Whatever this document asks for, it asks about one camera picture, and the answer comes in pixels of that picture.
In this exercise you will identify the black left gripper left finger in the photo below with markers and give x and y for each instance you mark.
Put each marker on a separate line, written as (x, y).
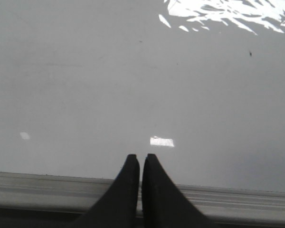
(117, 207)

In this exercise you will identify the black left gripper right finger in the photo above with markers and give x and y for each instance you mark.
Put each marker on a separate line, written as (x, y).
(163, 205)

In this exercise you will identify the white whiteboard with aluminium frame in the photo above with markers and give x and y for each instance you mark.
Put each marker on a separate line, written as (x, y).
(199, 83)

